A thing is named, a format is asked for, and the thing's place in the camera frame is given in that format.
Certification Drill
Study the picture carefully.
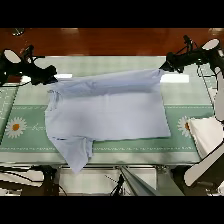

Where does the silver frame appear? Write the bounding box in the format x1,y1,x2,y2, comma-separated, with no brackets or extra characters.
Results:
0,161,224,197

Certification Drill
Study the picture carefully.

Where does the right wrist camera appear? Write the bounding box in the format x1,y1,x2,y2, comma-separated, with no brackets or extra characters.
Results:
182,34,198,52

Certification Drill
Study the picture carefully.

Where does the light blue T-shirt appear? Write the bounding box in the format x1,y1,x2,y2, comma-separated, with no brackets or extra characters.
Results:
44,68,172,175

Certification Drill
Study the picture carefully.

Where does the white garment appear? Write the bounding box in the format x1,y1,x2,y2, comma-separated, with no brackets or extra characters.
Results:
186,116,224,160

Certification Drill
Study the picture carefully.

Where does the black cable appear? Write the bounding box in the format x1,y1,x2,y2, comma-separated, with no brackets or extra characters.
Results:
105,173,126,197

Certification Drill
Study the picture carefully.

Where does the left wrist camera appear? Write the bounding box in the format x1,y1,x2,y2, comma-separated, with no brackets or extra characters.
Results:
21,44,36,63

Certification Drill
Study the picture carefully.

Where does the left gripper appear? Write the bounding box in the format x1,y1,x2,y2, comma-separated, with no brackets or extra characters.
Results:
37,64,59,85

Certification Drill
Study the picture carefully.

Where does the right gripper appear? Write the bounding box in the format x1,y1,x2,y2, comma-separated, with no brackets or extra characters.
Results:
159,51,185,74

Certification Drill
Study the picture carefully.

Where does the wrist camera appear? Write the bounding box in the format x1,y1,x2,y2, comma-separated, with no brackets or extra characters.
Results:
21,44,36,63
182,34,198,52

